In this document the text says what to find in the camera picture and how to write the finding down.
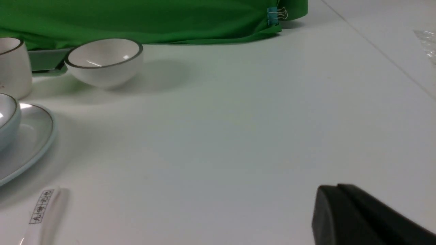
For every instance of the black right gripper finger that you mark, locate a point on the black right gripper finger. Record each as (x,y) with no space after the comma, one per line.
(347,215)

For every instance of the white bicycle cup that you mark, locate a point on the white bicycle cup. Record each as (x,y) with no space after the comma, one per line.
(15,68)

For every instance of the green backdrop cloth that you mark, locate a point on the green backdrop cloth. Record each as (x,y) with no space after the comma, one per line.
(57,24)

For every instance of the pale blue wide bowl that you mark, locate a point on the pale blue wide bowl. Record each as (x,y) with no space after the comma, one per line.
(10,118)

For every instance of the pale blue flat plate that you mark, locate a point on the pale blue flat plate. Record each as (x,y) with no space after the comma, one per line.
(35,136)

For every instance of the white spoon with characters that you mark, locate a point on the white spoon with characters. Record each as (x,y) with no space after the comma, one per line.
(46,216)

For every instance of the green rectangular tray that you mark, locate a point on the green rectangular tray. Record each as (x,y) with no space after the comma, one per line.
(46,63)

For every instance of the blue binder clip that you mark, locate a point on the blue binder clip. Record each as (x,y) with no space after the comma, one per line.
(275,14)

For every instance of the black-rimmed small white bowl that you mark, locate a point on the black-rimmed small white bowl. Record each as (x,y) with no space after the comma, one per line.
(107,63)

